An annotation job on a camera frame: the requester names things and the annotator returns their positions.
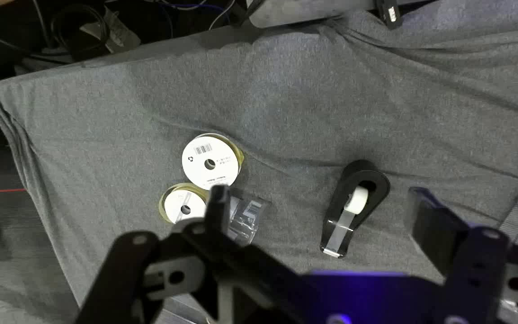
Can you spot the large white ribbon spool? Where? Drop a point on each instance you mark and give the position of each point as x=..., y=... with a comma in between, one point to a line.
x=211, y=163

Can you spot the grey tablecloth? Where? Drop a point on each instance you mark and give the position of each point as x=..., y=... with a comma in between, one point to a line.
x=332, y=91

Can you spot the small white ribbon spool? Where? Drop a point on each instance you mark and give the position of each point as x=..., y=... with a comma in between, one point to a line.
x=181, y=208

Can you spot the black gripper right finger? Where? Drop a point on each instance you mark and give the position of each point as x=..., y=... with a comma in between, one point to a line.
x=481, y=264

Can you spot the clear packaged tape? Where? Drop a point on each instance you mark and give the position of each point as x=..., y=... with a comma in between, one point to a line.
x=247, y=219

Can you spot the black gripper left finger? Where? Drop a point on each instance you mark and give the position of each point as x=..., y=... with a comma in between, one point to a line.
x=152, y=271

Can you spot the black tape dispenser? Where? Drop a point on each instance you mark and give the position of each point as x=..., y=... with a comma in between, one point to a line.
x=368, y=176

